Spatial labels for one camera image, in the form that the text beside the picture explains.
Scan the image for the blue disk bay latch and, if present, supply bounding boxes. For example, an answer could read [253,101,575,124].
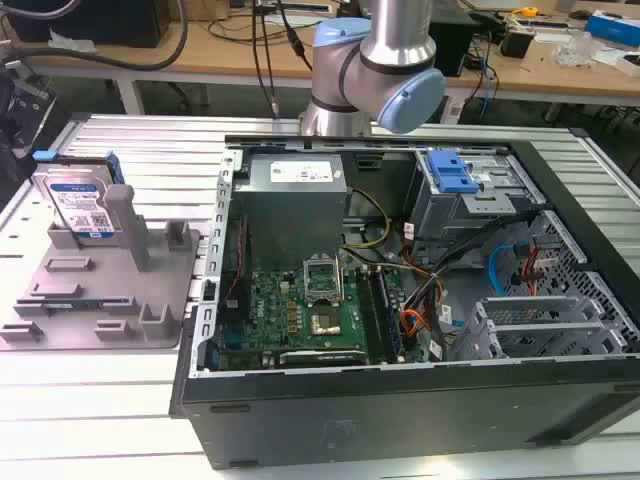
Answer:
[426,148,480,195]

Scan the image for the metal disk bay cage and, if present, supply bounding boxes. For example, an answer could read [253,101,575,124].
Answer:
[405,149,546,256]

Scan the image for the hard disk in blue carrier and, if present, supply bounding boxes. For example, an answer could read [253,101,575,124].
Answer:
[31,151,125,241]

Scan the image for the grey power supply unit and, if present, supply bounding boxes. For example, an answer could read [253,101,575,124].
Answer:
[232,153,348,274]

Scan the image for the metal socket cover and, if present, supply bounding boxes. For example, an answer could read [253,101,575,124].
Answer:
[302,256,343,307]

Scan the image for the green motherboard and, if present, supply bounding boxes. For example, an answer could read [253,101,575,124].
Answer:
[216,267,426,369]

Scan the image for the CPU socket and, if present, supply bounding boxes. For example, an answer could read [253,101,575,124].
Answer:
[309,312,345,336]

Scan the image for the RAM stick in slot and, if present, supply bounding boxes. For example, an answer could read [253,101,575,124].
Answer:
[375,269,404,359]

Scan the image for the black graphics card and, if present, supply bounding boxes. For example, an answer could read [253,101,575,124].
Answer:
[277,348,369,368]

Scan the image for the black open PC case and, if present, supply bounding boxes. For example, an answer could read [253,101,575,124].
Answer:
[168,133,640,471]

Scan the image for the wooden desk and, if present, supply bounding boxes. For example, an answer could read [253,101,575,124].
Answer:
[0,0,640,109]

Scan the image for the grey parts rack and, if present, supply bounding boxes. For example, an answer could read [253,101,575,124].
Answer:
[0,184,202,352]

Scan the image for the RAM stick on rack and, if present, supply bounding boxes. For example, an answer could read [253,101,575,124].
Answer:
[43,298,132,310]

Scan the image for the black equipment stand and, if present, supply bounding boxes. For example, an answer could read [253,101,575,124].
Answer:
[0,59,57,199]

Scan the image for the blue cardboard box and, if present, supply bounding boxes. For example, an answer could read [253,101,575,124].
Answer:
[583,10,640,47]

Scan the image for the yellow black power wire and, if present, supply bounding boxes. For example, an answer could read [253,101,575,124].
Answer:
[339,186,393,251]

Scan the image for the orange wire bundle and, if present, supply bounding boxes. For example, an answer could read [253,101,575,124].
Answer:
[399,269,451,346]

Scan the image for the blue data wire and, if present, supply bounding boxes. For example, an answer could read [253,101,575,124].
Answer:
[487,242,518,307]

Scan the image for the thin black hanging cable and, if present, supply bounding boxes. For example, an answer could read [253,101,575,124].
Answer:
[251,0,279,120]

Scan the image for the red data wire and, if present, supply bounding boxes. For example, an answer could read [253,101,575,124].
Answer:
[519,243,542,297]

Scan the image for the blue hanging cable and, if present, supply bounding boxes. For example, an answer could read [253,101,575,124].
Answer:
[478,44,500,119]

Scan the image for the thick black cable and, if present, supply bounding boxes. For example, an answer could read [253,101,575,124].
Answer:
[14,0,189,71]

